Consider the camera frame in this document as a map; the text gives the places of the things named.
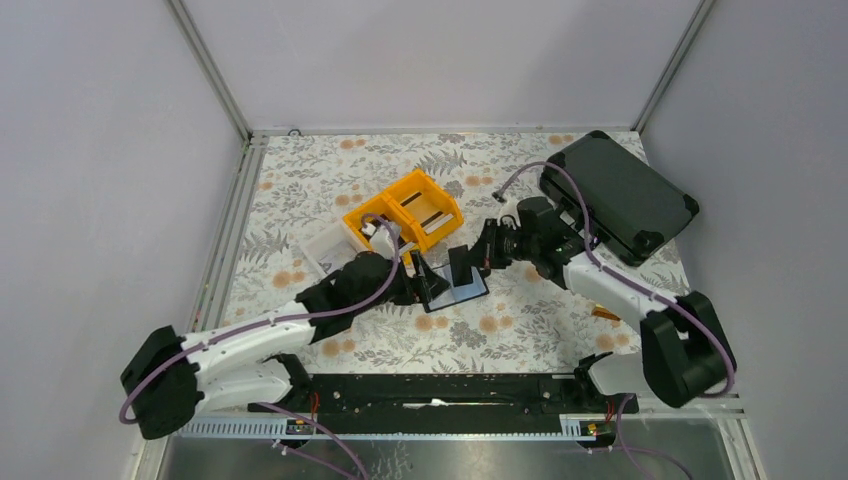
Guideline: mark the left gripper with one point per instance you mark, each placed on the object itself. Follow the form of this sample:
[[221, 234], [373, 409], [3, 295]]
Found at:
[[421, 289]]

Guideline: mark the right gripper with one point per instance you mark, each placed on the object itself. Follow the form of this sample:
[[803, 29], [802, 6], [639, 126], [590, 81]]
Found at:
[[486, 254]]

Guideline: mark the card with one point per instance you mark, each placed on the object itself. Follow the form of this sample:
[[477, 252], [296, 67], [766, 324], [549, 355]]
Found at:
[[461, 271], [425, 212]]

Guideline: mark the black leather card holder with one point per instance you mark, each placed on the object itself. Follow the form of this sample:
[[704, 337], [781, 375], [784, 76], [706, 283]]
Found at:
[[456, 294]]

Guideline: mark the orange bin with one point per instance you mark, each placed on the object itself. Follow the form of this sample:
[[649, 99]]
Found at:
[[419, 181], [363, 224]]

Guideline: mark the white plastic bin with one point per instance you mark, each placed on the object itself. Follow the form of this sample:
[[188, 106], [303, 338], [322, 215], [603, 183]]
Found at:
[[331, 248]]

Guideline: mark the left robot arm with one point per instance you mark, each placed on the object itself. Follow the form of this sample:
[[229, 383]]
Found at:
[[173, 377]]

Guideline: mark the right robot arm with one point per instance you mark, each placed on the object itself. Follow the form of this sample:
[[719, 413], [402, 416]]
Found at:
[[684, 353]]

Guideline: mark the small orange object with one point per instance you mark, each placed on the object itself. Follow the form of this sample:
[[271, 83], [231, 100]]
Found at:
[[601, 312]]

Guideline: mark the black hard case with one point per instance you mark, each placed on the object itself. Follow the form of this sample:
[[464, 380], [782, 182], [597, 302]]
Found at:
[[634, 210]]

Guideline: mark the floral table mat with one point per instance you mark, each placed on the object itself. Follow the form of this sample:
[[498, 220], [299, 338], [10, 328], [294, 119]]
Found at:
[[306, 184]]

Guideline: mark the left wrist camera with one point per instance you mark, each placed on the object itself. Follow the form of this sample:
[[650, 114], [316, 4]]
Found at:
[[380, 237]]

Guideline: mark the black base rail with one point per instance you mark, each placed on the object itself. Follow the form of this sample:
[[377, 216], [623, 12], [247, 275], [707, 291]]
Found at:
[[473, 394]]

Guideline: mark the white slotted cable duct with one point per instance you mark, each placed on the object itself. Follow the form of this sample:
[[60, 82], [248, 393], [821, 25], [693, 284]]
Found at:
[[414, 425]]

